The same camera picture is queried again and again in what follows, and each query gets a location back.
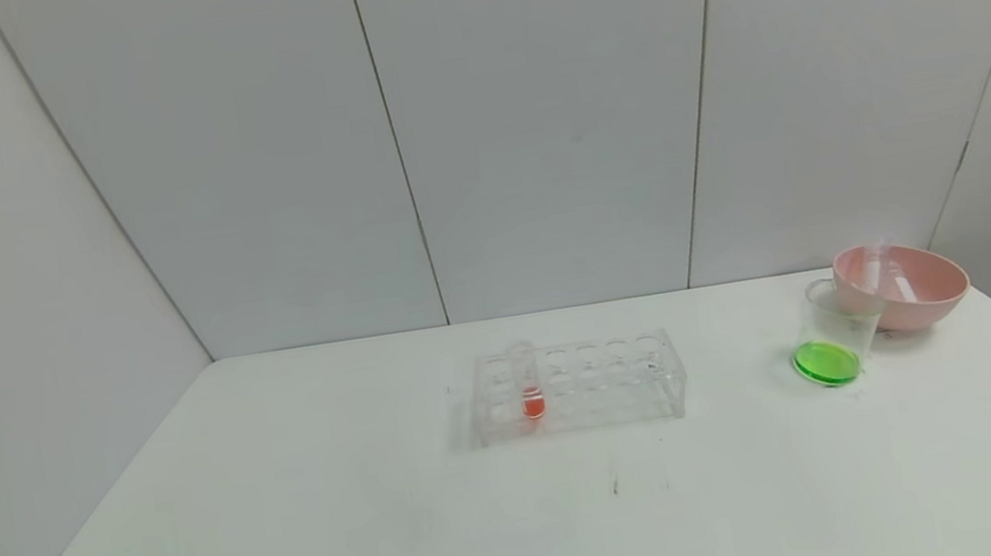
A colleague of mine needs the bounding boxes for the pink plastic bowl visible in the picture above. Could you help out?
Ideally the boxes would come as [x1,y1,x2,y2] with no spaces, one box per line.
[829,231,976,341]

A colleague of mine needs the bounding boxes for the clear plastic beaker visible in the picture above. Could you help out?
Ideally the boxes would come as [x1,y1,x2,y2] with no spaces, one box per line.
[783,270,896,394]

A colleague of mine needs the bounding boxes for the clear plastic test tube rack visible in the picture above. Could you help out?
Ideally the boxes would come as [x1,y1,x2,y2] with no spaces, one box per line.
[464,322,692,447]

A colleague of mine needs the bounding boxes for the red pigment test tube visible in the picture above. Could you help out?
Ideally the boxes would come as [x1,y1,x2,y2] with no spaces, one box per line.
[504,337,549,423]

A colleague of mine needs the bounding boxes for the blue pigment test tube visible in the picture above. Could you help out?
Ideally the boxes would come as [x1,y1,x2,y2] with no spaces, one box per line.
[854,235,901,297]

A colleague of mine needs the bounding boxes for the yellow pigment test tube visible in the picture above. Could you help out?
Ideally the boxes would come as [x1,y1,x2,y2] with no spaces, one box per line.
[882,257,923,308]

